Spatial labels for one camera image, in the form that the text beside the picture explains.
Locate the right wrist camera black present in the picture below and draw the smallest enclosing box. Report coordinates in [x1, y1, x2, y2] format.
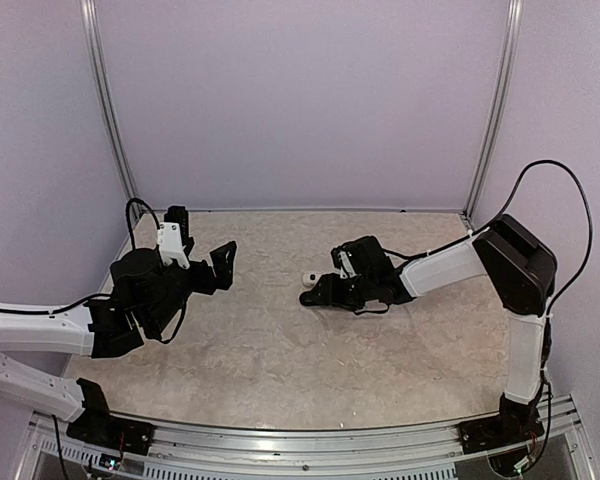
[331, 247, 358, 279]

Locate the aluminium frame post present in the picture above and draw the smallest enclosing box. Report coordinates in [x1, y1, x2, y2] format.
[79, 0, 138, 200]
[463, 0, 524, 223]

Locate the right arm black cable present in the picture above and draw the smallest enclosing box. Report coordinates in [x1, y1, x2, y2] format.
[484, 159, 595, 316]

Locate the right aluminium frame post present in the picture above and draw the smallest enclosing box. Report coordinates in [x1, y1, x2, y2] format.
[463, 0, 524, 223]

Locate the front aluminium rail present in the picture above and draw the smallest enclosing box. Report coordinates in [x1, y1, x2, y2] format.
[19, 394, 594, 480]

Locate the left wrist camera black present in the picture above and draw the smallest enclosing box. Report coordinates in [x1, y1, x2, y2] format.
[164, 205, 195, 255]

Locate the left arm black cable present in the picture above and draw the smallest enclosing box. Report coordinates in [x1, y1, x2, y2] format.
[123, 197, 162, 251]

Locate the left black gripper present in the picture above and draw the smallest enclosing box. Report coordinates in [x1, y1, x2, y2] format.
[145, 239, 235, 334]

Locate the black oval charging case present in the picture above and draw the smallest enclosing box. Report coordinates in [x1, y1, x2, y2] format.
[299, 286, 330, 307]

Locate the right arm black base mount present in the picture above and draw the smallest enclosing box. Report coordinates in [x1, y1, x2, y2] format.
[458, 394, 545, 454]

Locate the left aluminium frame post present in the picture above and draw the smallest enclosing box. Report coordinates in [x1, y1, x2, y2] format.
[79, 0, 138, 200]

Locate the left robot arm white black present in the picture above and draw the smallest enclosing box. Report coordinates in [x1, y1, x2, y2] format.
[0, 241, 237, 445]

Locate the white earbud charging case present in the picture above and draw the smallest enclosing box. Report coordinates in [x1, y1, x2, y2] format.
[302, 272, 320, 288]

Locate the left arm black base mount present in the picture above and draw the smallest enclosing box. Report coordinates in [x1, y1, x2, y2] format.
[66, 378, 155, 456]

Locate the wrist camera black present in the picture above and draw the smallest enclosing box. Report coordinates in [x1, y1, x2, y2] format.
[164, 205, 195, 255]
[331, 247, 358, 279]

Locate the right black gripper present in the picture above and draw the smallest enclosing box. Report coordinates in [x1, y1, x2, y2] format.
[308, 274, 375, 313]

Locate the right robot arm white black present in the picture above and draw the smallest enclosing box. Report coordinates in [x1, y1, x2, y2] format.
[303, 214, 557, 444]

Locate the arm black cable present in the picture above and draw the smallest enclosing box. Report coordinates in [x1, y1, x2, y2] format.
[484, 159, 595, 316]
[123, 197, 162, 251]

